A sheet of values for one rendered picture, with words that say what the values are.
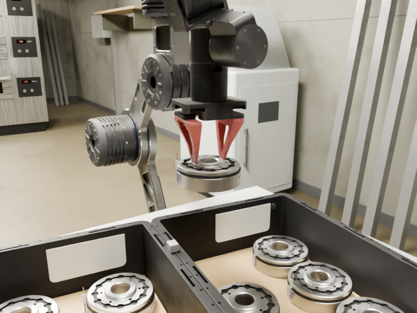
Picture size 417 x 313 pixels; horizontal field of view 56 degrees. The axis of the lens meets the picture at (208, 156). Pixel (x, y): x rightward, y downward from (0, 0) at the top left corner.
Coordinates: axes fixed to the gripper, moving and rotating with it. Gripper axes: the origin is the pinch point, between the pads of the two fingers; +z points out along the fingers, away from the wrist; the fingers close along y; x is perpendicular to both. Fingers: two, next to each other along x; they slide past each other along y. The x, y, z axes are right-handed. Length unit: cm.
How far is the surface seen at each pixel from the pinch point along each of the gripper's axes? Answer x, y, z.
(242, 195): 59, 41, 36
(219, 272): 0.8, 2.8, 22.5
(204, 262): 5.0, 1.7, 22.5
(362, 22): 138, 167, -29
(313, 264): -8.3, 16.5, 19.3
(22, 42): 535, -21, -12
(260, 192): 59, 49, 36
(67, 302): 3.2, -23.2, 22.7
